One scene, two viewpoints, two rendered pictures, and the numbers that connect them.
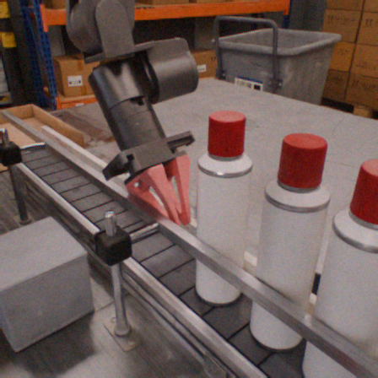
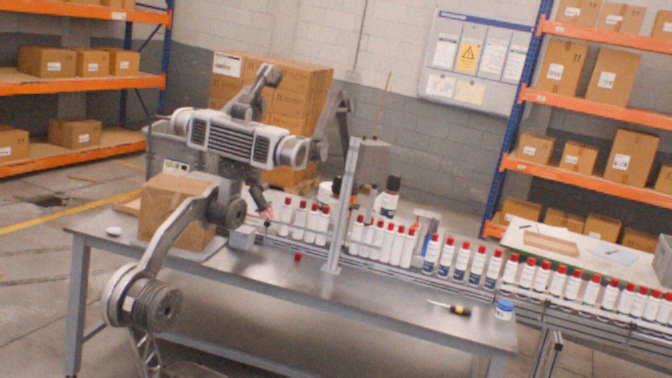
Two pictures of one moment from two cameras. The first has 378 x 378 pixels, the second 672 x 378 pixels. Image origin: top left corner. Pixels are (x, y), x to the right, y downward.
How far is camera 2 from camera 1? 2.79 m
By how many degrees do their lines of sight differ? 38
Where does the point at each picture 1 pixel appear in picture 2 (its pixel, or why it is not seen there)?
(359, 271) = (313, 217)
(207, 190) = (285, 210)
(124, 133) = (260, 201)
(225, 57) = (155, 143)
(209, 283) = (283, 231)
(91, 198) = not seen: hidden behind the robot
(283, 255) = (301, 219)
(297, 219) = (303, 212)
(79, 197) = not seen: hidden behind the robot
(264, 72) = (190, 156)
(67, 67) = not seen: outside the picture
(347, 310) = (312, 224)
